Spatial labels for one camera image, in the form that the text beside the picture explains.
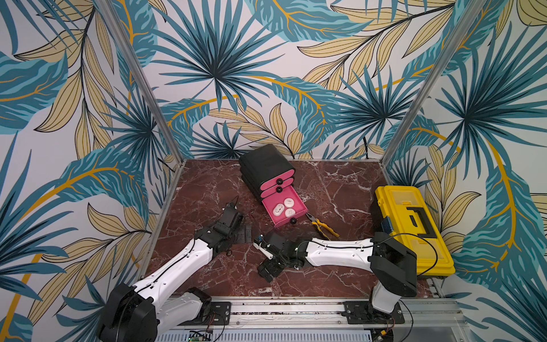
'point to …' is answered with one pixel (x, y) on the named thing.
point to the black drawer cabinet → (265, 171)
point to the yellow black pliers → (318, 224)
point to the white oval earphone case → (278, 209)
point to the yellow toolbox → (414, 226)
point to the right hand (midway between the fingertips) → (266, 264)
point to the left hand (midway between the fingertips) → (238, 234)
